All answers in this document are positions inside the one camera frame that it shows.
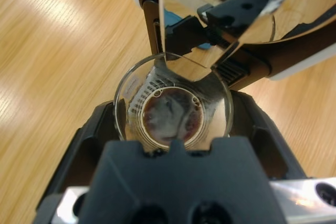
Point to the white capsule coffee machine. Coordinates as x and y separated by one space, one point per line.
236 24

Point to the silver coffee machine lever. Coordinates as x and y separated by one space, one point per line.
236 9

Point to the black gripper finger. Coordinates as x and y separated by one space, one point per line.
265 140
86 140

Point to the clear drinking glass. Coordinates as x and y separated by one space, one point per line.
173 108

